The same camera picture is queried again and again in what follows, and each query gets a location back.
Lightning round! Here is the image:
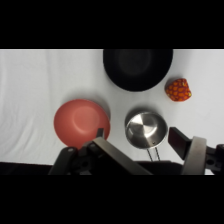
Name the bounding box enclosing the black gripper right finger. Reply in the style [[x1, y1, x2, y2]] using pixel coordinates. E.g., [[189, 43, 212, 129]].
[[167, 126, 224, 176]]

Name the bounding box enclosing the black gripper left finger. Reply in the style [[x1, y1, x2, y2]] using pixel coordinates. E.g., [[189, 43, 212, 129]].
[[48, 127, 153, 176]]

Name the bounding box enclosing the red orange patterned ball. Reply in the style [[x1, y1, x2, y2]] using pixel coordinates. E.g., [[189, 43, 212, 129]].
[[164, 77, 193, 102]]

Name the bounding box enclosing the pink bowl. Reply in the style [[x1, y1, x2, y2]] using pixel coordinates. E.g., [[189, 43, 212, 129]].
[[53, 98, 112, 150]]

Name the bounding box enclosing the black bowl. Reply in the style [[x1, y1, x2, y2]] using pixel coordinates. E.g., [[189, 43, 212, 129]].
[[102, 49, 174, 93]]

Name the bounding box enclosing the small steel saucepan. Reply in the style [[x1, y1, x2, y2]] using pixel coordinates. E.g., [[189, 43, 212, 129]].
[[124, 110, 169, 162]]

